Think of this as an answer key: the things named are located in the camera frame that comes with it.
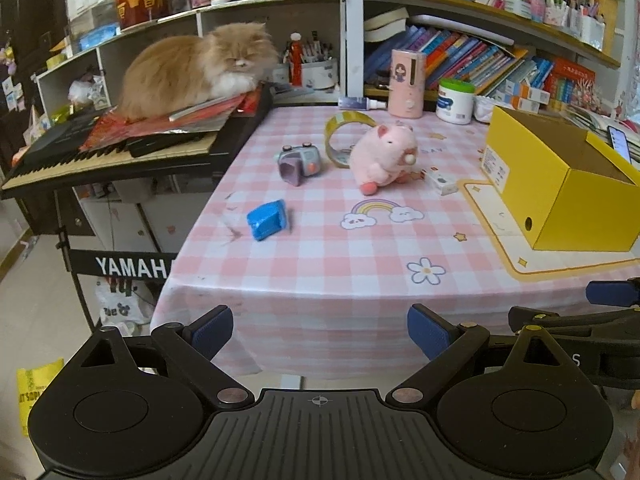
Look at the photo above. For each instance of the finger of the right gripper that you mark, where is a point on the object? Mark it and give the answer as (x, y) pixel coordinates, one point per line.
(614, 293)

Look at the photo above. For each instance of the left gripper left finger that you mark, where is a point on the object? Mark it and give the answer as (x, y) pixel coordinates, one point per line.
(189, 349)

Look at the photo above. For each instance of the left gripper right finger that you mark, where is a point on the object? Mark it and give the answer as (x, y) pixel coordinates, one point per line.
(454, 353)

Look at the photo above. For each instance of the blue plastic packet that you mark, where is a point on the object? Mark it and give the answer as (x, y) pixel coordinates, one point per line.
(268, 219)

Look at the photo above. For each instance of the small white staples box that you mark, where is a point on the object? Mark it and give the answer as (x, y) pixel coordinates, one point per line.
(439, 182)

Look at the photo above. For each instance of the pink pig plush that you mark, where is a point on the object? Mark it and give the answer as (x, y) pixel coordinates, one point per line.
(385, 154)

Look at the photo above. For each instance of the yellow tape roll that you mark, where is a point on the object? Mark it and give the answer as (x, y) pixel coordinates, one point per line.
(341, 133)

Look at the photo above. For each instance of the yellow cardboard box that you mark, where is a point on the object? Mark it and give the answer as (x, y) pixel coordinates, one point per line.
(565, 188)

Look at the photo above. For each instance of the smartphone with lit screen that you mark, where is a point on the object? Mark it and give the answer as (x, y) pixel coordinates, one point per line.
(619, 142)

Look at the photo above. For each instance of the pink checked tablecloth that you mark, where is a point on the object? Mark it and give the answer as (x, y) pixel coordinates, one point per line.
(329, 296)

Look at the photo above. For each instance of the red paper stack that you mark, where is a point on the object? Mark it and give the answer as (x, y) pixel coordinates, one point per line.
(112, 128)

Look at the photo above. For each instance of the black Yamaha keyboard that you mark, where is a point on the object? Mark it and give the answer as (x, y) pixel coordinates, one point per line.
(153, 156)

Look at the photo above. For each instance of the white jar green lid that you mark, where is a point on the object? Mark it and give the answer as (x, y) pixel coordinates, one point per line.
(455, 101)

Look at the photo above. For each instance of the small spray bottle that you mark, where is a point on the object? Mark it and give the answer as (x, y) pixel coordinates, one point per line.
(363, 103)

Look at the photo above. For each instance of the orange white fluffy cat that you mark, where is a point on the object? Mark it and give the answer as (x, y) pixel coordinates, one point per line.
(183, 71)

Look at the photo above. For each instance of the pink humidifier cylinder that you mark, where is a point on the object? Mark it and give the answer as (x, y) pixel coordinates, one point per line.
(407, 84)

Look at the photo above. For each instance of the row of colourful books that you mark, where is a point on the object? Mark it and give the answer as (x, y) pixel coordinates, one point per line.
(448, 54)

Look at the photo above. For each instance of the white pen holder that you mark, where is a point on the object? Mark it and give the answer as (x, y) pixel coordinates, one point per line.
(316, 76)

